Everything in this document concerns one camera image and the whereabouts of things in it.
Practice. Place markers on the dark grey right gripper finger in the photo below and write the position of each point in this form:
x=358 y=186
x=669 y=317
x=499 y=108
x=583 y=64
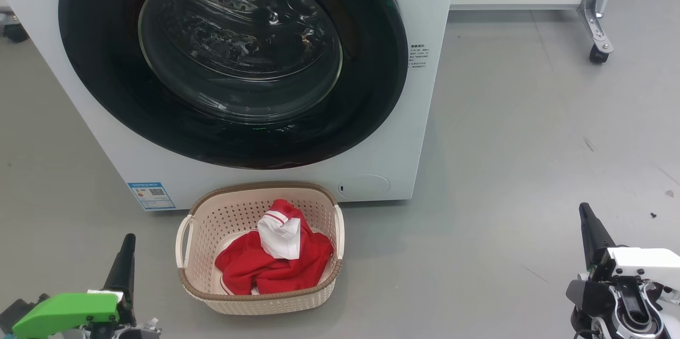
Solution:
x=592 y=238

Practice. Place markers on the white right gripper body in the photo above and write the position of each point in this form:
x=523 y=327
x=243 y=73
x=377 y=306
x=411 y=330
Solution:
x=648 y=267

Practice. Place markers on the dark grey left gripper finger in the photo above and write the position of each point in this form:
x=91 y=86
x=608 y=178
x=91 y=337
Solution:
x=123 y=270

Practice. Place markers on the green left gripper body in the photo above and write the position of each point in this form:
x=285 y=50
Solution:
x=64 y=310

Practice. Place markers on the red and white garment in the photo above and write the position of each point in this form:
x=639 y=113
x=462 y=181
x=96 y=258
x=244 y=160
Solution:
x=255 y=270

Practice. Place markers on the round dark grey machine door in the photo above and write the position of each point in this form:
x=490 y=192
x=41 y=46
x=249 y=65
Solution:
x=101 y=78

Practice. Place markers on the cream perforated laundry basket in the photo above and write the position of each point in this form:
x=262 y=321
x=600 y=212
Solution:
x=202 y=254

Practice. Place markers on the white washing machine body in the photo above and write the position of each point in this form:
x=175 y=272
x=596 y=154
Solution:
x=430 y=132

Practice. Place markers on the blue energy label sticker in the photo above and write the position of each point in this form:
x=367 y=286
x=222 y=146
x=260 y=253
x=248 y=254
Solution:
x=151 y=196

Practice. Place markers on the black caster wheel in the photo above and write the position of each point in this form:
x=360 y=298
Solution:
x=598 y=54
x=17 y=34

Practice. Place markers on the round white filter cover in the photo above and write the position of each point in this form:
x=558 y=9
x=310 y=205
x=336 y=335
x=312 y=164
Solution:
x=364 y=187

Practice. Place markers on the steel perforated washer drum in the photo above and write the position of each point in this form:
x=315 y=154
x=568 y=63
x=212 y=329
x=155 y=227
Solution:
x=239 y=36

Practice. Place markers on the grey partition leg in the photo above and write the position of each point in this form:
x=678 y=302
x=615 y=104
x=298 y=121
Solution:
x=4 y=16

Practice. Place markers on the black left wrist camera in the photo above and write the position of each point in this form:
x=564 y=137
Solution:
x=18 y=310

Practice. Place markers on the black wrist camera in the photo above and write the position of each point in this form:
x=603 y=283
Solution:
x=589 y=299
x=18 y=310

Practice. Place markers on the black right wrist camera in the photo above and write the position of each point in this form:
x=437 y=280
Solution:
x=589 y=299

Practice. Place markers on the silver metal caster bracket leg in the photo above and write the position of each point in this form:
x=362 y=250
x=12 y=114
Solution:
x=597 y=4

